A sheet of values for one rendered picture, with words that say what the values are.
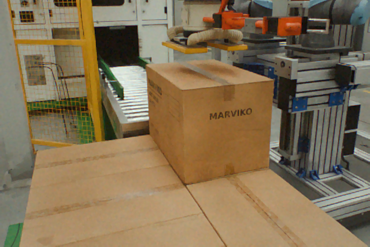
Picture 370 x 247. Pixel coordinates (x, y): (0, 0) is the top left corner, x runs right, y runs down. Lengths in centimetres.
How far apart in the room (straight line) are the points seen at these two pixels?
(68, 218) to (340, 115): 160
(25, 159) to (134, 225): 168
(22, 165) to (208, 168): 171
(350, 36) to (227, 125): 101
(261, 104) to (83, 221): 81
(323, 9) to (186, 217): 110
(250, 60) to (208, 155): 86
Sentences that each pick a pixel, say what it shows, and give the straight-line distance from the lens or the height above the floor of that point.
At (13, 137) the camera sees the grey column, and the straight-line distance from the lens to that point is 269.
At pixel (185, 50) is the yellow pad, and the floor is 107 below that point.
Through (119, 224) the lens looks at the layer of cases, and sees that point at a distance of 120.
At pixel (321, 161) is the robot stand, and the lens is 221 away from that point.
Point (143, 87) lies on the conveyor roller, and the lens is 297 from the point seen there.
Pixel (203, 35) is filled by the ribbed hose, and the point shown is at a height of 113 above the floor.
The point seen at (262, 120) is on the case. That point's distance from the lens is 143.
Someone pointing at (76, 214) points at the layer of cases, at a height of 54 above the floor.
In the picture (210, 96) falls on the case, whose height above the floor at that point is 90.
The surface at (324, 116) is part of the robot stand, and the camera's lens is 209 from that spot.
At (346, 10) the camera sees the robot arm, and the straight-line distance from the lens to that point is 166.
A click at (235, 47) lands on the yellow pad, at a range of 145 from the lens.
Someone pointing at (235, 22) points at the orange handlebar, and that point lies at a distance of 122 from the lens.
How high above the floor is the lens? 124
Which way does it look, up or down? 17 degrees down
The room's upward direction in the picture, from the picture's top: 1 degrees counter-clockwise
